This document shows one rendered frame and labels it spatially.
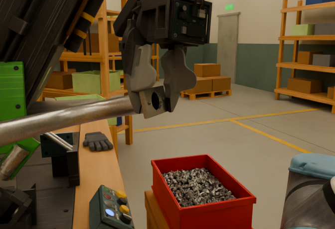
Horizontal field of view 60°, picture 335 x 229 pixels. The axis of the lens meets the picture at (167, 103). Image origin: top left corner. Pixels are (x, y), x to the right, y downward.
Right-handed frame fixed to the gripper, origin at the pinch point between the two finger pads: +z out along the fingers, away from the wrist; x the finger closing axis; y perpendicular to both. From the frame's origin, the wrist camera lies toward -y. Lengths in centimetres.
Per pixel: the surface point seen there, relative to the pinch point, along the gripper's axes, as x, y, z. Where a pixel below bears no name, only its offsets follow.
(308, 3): 546, -279, -154
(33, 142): -8.3, -35.4, 13.5
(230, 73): 691, -591, -8
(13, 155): -12.8, -33.3, 15.3
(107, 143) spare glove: 26, -69, 25
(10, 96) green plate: -12.5, -39.5, 3.3
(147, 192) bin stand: 31, -46, 38
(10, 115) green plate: -12.5, -38.6, 7.5
